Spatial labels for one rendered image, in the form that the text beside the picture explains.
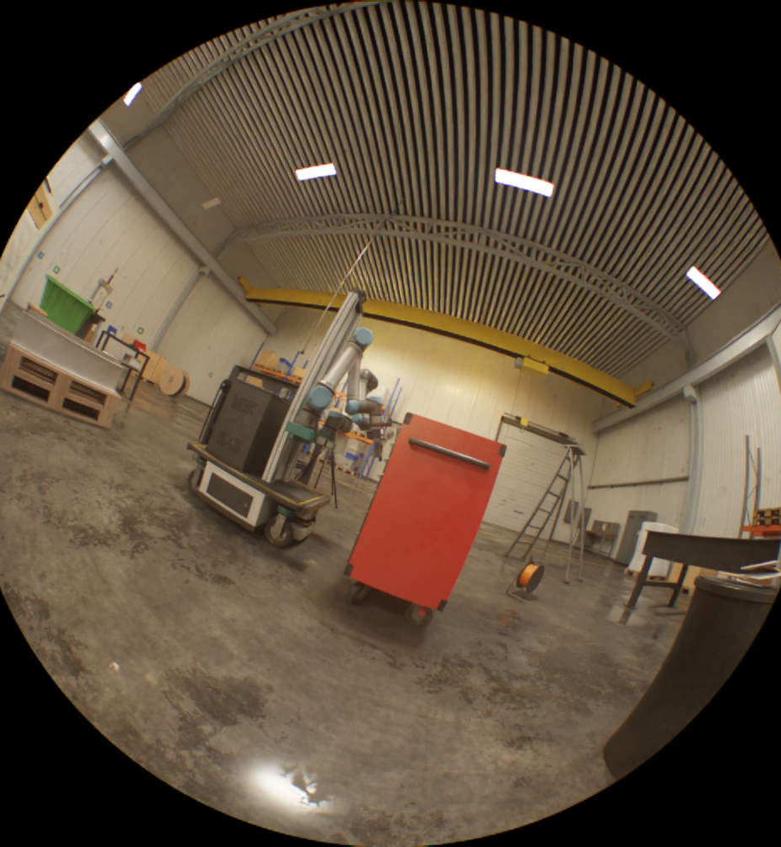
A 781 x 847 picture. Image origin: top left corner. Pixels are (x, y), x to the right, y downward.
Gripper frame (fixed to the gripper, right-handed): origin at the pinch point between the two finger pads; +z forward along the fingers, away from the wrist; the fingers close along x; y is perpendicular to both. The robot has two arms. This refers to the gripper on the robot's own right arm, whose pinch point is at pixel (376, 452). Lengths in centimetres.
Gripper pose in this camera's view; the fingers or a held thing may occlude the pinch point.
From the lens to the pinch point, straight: 144.5
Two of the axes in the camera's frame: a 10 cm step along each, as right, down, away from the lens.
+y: -10.0, 0.3, -0.8
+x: 0.8, -0.2, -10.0
